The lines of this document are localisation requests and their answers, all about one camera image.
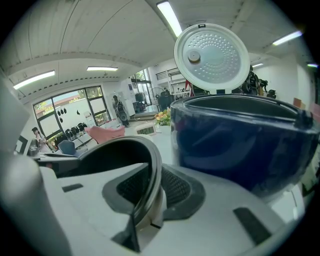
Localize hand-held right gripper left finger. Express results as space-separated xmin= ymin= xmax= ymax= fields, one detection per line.
xmin=59 ymin=162 xmax=154 ymax=256

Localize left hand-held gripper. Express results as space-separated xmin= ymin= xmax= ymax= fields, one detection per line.
xmin=13 ymin=134 xmax=84 ymax=177

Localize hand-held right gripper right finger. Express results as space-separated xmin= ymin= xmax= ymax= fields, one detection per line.
xmin=143 ymin=163 xmax=286 ymax=256

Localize dark pot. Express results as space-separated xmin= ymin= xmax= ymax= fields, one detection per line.
xmin=56 ymin=134 xmax=165 ymax=230

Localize blue chair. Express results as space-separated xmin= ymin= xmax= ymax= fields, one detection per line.
xmin=57 ymin=139 xmax=83 ymax=158

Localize row of black headsets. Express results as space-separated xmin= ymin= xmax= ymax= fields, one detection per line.
xmin=63 ymin=122 xmax=89 ymax=139

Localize pink cloth covered chair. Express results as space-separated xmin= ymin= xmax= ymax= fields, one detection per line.
xmin=84 ymin=125 xmax=126 ymax=145

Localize black framed window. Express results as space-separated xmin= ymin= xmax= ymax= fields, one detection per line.
xmin=32 ymin=85 xmax=113 ymax=141

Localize dark blue rice cooker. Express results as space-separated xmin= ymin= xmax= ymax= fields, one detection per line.
xmin=169 ymin=22 xmax=320 ymax=202

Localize dark oval worn device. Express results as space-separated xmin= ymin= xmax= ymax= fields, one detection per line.
xmin=117 ymin=103 xmax=129 ymax=121

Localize potted orange flowers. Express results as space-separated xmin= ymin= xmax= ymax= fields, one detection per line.
xmin=154 ymin=107 xmax=172 ymax=127

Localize wooden platform step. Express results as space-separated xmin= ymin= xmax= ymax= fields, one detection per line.
xmin=134 ymin=110 xmax=160 ymax=122

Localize black office chair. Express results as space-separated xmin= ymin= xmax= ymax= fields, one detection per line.
xmin=157 ymin=90 xmax=175 ymax=113

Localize black standing fan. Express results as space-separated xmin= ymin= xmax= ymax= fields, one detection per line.
xmin=149 ymin=87 xmax=163 ymax=113

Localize white shelving unit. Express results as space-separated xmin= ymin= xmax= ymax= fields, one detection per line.
xmin=168 ymin=73 xmax=193 ymax=101

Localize glass entrance door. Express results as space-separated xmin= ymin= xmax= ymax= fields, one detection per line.
xmin=130 ymin=68 xmax=154 ymax=106

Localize black balcony railing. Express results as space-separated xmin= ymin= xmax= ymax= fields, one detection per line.
xmin=155 ymin=67 xmax=180 ymax=81

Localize red brown boards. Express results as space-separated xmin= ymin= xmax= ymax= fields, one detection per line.
xmin=292 ymin=97 xmax=308 ymax=110

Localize stack of pink boxes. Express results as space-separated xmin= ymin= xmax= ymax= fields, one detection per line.
xmin=309 ymin=103 xmax=320 ymax=124

